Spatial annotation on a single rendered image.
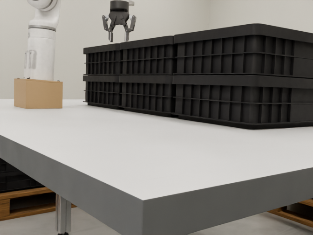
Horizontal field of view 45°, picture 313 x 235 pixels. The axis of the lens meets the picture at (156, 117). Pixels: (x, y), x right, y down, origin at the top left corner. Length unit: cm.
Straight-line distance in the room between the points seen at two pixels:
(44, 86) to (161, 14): 419
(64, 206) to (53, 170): 153
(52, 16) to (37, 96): 29
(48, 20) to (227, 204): 109
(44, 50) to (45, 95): 15
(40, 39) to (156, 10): 409
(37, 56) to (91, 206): 99
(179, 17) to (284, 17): 146
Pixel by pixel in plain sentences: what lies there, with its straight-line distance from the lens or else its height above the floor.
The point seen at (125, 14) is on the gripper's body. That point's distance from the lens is 154.
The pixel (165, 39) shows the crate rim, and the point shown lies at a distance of 108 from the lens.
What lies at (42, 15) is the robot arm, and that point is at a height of 102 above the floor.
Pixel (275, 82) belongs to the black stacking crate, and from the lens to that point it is 88.
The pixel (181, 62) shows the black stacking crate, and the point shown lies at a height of 86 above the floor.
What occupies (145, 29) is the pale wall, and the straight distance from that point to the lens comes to 519.
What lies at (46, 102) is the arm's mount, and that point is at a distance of 131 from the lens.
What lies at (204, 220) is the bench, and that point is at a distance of 36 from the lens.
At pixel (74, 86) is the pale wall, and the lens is 462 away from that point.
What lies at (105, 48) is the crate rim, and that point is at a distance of 138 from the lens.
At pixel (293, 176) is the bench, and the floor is 69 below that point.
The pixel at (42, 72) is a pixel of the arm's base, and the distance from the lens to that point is 132.
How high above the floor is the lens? 79
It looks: 5 degrees down
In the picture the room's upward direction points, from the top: 2 degrees clockwise
